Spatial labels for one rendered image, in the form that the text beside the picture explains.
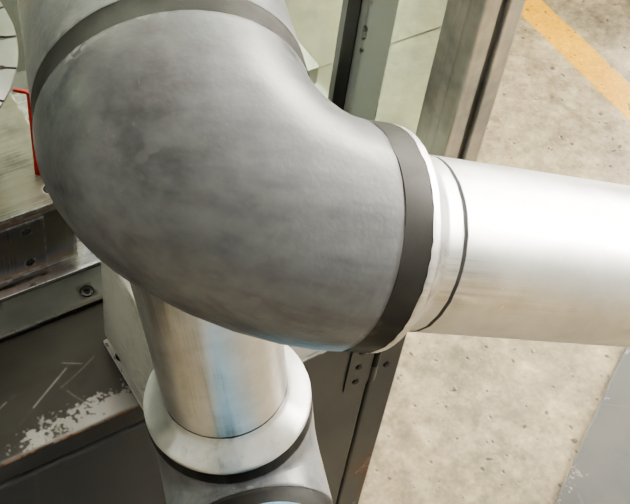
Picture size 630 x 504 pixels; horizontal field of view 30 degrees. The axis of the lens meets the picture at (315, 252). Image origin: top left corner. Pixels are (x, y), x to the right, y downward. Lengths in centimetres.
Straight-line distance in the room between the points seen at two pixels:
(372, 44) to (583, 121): 152
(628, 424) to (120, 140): 171
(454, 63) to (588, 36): 179
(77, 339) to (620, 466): 113
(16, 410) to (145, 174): 69
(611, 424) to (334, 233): 166
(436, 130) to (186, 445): 41
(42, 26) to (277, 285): 14
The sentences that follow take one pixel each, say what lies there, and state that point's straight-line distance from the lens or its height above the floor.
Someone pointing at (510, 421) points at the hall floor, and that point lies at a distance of 204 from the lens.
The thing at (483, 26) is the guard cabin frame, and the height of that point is 108.
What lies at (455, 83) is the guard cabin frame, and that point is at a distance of 101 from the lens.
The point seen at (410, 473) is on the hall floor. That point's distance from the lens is 195.
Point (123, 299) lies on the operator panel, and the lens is 101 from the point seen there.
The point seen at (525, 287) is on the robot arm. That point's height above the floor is 130.
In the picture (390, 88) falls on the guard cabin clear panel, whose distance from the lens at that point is 114.
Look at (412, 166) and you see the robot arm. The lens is 46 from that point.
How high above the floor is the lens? 168
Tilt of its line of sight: 50 degrees down
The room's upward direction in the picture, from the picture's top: 10 degrees clockwise
